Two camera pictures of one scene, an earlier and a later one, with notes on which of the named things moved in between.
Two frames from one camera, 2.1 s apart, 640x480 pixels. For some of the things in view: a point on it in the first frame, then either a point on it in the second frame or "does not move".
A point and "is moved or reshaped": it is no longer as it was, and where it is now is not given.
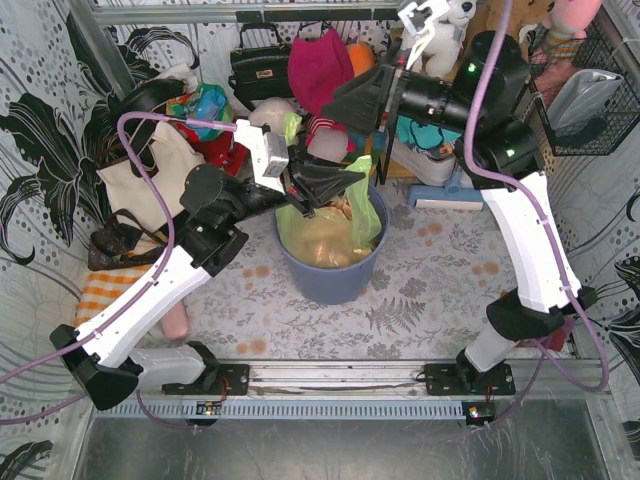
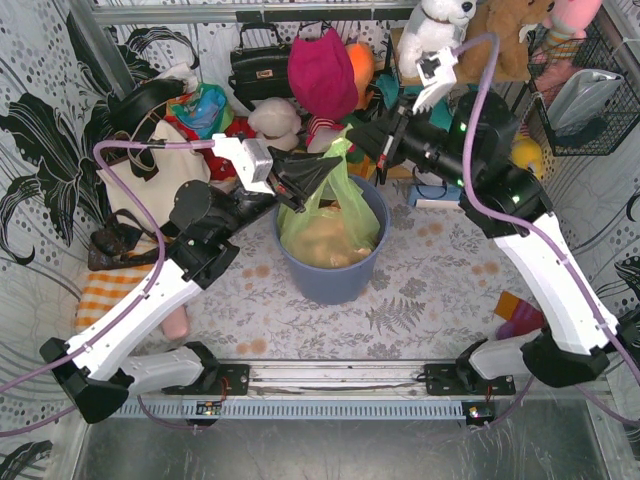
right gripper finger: (354, 86) → (374, 151)
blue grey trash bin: (338, 285) does not move
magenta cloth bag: (320, 64) does not move
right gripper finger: (360, 103) → (372, 138)
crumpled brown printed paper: (328, 239) does not move
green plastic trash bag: (343, 231) is moved or reshaped
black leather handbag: (260, 73) does not move
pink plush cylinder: (175, 323) does not move
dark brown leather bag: (123, 242) does not move
